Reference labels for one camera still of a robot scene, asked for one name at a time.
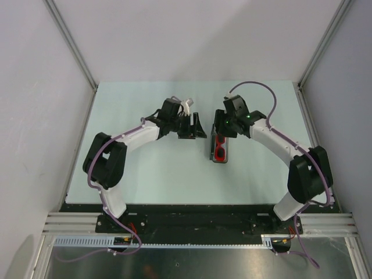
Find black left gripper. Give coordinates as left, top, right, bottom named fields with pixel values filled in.
left=169, top=112, right=206, bottom=140

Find dark green glasses case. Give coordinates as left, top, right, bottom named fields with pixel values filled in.
left=209, top=109, right=228, bottom=163

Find red sunglasses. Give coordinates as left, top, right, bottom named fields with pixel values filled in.
left=213, top=135, right=228, bottom=163

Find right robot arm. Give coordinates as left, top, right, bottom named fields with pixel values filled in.
left=216, top=94, right=333, bottom=233

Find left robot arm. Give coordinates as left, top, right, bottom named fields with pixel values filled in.
left=83, top=96, right=207, bottom=233

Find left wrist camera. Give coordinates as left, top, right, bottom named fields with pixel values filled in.
left=181, top=98, right=194, bottom=116

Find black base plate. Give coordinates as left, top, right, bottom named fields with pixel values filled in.
left=59, top=202, right=341, bottom=245

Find grey slotted cable duct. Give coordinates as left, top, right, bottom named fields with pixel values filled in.
left=55, top=234, right=291, bottom=248

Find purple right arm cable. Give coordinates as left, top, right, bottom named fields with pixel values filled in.
left=226, top=81, right=334, bottom=269

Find aluminium front rail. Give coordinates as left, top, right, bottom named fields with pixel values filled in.
left=43, top=213, right=359, bottom=237

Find right aluminium frame post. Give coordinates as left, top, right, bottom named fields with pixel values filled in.
left=297, top=0, right=355, bottom=88

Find aluminium frame post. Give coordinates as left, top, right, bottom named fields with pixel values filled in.
left=42, top=0, right=98, bottom=92
left=297, top=0, right=355, bottom=88

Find left aluminium frame post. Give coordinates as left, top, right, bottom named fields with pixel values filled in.
left=42, top=0, right=98, bottom=92

